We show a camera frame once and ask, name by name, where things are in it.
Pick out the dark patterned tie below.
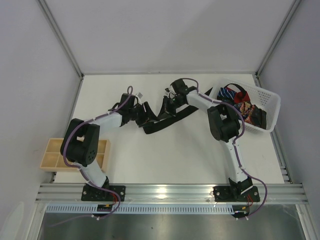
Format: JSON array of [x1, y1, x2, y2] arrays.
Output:
[[234, 102, 267, 130]]

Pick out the wooden compartment tray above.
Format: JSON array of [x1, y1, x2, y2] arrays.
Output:
[[39, 138, 111, 173]]

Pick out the red tie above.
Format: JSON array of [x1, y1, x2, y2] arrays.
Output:
[[233, 91, 251, 104]]

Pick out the blue striped tie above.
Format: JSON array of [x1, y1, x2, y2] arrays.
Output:
[[216, 87, 237, 102]]

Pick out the white slotted cable duct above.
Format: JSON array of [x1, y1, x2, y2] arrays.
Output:
[[46, 203, 235, 215]]

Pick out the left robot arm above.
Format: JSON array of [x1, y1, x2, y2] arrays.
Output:
[[60, 93, 159, 192]]

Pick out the aluminium mounting rail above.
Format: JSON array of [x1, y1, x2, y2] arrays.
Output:
[[35, 183, 309, 205]]

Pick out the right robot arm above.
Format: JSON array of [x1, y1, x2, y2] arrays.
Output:
[[158, 78, 253, 201]]

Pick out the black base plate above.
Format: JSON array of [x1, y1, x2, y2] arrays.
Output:
[[213, 185, 261, 203], [81, 184, 126, 202]]

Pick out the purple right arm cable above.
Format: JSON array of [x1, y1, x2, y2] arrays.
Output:
[[182, 77, 268, 220]]

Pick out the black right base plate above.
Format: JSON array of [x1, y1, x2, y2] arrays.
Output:
[[213, 185, 261, 203]]

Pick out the white plastic basket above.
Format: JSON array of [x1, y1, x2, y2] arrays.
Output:
[[209, 78, 281, 134]]

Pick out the black tie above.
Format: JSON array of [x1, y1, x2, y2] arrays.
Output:
[[143, 86, 198, 135]]

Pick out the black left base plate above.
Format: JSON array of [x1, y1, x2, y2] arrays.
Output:
[[81, 184, 126, 202]]

